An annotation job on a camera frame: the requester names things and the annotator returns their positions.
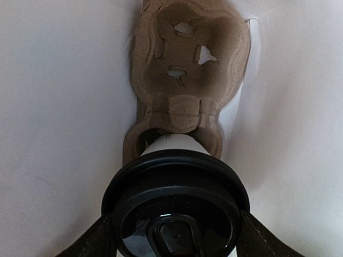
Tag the single white paper cup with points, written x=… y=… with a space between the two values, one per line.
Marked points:
x=175 y=142

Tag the cardboard cup carrier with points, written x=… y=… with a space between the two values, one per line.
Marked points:
x=188 y=62

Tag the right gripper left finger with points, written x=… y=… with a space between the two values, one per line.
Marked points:
x=97 y=241

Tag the brown paper bag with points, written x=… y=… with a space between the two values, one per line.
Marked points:
x=67 y=104

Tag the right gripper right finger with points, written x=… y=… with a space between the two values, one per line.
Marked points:
x=256 y=240

